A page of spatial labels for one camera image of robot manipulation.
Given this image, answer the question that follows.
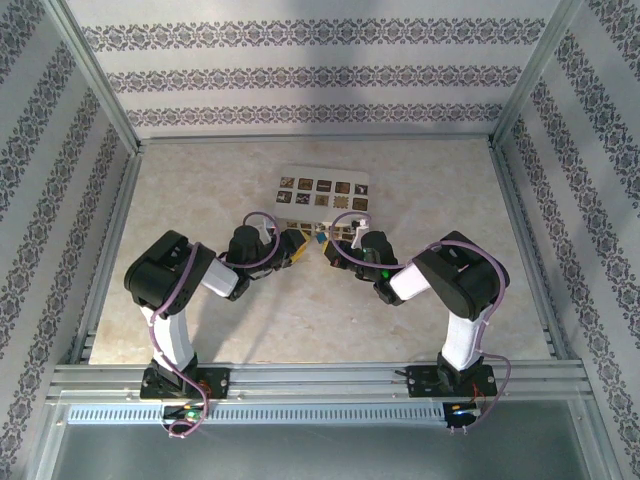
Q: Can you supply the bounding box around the white box with dark tiles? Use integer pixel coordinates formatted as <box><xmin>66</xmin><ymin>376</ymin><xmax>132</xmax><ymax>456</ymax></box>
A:
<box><xmin>273</xmin><ymin>166</ymin><xmax>372</xmax><ymax>241</ymax></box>

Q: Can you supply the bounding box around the left controller board green light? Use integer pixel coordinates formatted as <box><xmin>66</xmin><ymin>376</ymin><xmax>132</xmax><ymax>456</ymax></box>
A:
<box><xmin>162</xmin><ymin>405</ymin><xmax>209</xmax><ymax>424</ymax></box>

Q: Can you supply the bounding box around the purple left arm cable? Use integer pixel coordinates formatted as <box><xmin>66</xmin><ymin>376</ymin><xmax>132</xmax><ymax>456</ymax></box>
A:
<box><xmin>149</xmin><ymin>210</ymin><xmax>281</xmax><ymax>441</ymax></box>

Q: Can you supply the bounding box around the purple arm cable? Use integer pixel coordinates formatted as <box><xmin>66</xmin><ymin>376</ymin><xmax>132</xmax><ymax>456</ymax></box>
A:
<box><xmin>328</xmin><ymin>210</ymin><xmax>512</xmax><ymax>434</ymax></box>
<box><xmin>149</xmin><ymin>210</ymin><xmax>281</xmax><ymax>441</ymax></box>

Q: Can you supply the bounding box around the aluminium rear rail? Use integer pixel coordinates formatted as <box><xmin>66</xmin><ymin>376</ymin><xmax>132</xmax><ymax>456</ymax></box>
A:
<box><xmin>137</xmin><ymin>134</ymin><xmax>494</xmax><ymax>147</ymax></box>

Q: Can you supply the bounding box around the aluminium mounting rail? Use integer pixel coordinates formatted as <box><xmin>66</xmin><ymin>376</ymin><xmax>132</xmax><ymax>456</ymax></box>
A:
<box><xmin>45</xmin><ymin>362</ymin><xmax>587</xmax><ymax>405</ymax></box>

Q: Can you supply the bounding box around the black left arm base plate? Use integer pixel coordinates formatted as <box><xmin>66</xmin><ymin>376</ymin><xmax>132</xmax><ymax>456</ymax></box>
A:
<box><xmin>139</xmin><ymin>366</ymin><xmax>232</xmax><ymax>401</ymax></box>

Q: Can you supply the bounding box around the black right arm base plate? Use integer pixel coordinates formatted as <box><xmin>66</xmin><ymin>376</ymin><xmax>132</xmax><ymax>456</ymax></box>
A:
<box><xmin>407</xmin><ymin>364</ymin><xmax>497</xmax><ymax>400</ymax></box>

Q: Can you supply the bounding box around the aluminium side rail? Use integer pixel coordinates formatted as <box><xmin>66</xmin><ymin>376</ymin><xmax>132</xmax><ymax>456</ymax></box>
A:
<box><xmin>487</xmin><ymin>142</ymin><xmax>582</xmax><ymax>362</ymax></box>
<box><xmin>68</xmin><ymin>149</ymin><xmax>145</xmax><ymax>365</ymax></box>

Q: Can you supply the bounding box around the slotted grey cable duct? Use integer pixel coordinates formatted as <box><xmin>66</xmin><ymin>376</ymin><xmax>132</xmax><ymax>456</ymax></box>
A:
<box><xmin>67</xmin><ymin>403</ymin><xmax>446</xmax><ymax>427</ymax></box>

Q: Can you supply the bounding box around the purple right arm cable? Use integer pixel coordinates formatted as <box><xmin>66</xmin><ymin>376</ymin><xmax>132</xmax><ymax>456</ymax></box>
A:
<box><xmin>328</xmin><ymin>210</ymin><xmax>512</xmax><ymax>434</ymax></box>

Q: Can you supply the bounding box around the aluminium frame post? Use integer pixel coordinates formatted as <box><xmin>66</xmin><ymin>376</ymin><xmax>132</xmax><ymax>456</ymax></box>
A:
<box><xmin>490</xmin><ymin>0</ymin><xmax>586</xmax><ymax>149</ymax></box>
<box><xmin>47</xmin><ymin>0</ymin><xmax>140</xmax><ymax>154</ymax></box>

